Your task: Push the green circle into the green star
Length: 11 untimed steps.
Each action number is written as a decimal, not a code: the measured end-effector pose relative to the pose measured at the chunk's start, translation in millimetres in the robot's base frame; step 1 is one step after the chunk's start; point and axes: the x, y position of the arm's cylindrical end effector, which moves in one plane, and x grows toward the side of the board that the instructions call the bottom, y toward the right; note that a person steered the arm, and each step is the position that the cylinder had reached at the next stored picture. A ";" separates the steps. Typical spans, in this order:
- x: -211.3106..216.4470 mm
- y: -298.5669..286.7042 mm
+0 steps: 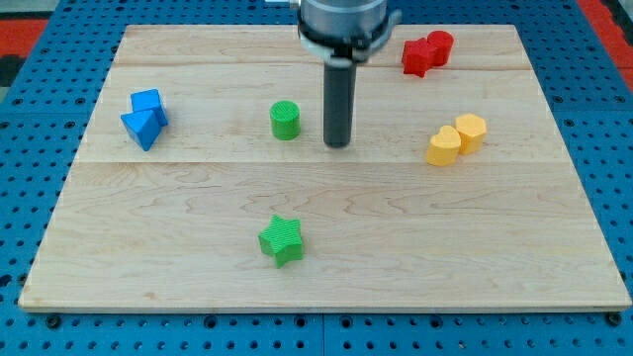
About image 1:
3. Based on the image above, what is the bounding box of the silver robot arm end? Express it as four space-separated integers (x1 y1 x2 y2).
266 0 403 68

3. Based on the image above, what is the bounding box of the green star block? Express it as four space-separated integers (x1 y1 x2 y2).
258 215 304 268

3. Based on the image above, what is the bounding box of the red star block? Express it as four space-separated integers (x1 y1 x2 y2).
401 38 435 77

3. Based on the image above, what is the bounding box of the green cylinder block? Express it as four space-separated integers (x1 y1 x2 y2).
269 100 301 140

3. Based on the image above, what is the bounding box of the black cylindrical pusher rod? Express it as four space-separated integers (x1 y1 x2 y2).
323 47 356 148

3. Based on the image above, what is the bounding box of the light wooden board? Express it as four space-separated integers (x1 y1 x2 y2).
19 25 631 313

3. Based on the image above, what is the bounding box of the yellow heart block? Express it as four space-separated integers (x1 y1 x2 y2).
425 126 461 166

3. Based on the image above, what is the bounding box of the yellow hexagon block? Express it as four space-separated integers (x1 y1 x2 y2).
455 113 487 155

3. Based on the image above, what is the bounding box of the blue triangle block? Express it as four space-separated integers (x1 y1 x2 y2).
121 110 161 151

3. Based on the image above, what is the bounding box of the red cylinder block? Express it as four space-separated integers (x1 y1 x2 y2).
427 30 454 66

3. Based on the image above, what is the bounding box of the blue cube block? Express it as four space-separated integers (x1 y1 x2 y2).
131 88 168 127

